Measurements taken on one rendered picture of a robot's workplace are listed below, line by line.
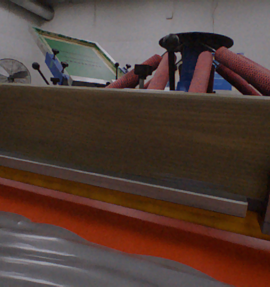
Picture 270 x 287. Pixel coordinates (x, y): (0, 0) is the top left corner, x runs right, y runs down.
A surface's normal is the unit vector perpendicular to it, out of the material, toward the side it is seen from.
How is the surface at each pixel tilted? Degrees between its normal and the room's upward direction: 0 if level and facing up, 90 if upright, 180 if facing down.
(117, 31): 90
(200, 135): 90
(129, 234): 0
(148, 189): 90
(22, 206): 0
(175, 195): 90
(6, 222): 8
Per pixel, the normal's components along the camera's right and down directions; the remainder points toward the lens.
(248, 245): 0.07, -0.98
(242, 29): -0.34, 0.15
